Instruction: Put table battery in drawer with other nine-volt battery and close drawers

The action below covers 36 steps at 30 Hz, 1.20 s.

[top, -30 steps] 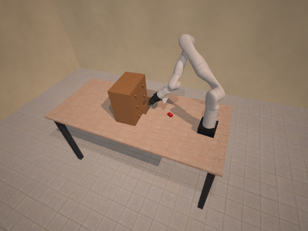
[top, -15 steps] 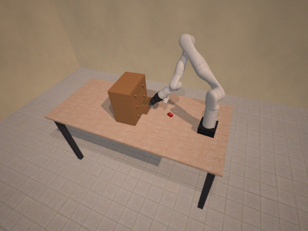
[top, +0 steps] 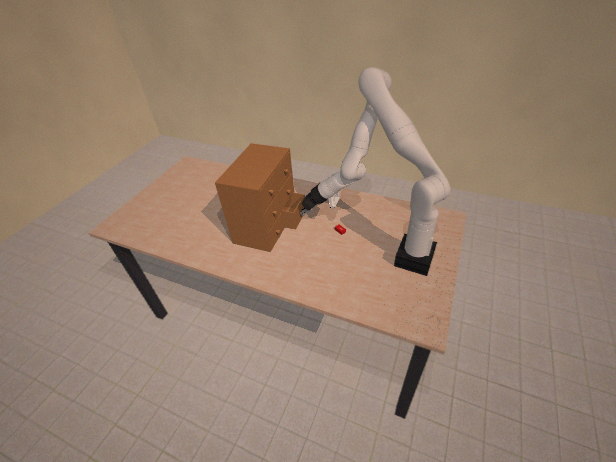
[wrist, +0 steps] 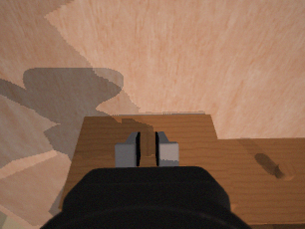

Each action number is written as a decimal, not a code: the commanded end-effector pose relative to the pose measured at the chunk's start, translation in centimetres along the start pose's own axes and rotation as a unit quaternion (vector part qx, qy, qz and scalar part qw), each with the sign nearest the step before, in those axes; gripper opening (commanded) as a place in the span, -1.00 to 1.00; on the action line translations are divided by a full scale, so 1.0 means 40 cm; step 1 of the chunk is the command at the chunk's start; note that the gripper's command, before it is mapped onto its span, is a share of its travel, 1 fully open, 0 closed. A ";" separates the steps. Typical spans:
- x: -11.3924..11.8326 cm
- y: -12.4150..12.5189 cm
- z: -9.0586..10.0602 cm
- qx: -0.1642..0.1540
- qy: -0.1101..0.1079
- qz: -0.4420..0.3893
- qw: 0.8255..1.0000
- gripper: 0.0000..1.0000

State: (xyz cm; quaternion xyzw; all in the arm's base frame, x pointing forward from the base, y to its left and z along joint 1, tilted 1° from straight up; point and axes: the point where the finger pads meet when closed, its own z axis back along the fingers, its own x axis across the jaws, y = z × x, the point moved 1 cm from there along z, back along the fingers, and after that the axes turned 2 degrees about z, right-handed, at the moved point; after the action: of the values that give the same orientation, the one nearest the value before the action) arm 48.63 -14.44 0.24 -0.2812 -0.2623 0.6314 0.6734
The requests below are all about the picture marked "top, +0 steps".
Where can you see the brown wooden chest of drawers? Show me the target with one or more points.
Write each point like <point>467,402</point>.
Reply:
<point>239,193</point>

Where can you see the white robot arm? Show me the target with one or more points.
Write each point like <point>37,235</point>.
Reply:
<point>402,134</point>

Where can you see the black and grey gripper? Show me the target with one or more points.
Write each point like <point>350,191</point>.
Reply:
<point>318,195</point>

